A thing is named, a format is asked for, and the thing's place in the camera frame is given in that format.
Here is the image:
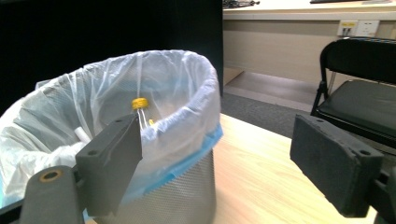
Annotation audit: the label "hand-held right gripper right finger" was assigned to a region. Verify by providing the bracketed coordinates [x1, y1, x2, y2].
[289, 113, 385, 218]

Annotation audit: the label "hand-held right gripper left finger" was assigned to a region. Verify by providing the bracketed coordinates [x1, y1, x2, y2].
[76, 113, 144, 217]

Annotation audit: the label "white plastic tube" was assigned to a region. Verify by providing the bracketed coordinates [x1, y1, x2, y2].
[73, 126, 92, 145]

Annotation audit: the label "clear bottle with yellow cap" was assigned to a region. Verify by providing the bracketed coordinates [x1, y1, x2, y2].
[131, 96, 155, 131]

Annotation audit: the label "mesh trash bin with liner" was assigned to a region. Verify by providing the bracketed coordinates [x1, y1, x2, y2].
[0, 49, 224, 209]

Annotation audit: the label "metal mesh trash bin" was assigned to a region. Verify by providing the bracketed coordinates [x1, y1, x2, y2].
[83, 148, 218, 224]

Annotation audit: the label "black folding chair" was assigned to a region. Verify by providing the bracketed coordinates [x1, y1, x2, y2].
[310, 36, 396, 149]

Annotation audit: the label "beige wooden counter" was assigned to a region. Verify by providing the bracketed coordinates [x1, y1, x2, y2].
[222, 0, 396, 86]

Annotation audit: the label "black curtain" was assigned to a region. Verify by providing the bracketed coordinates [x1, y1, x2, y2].
[0, 0, 224, 117]

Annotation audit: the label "dark items on counter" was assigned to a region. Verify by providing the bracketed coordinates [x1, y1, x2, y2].
[222, 0, 262, 9]

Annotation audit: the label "white wall socket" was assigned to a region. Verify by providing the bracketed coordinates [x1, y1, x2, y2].
[336, 20, 381, 38]

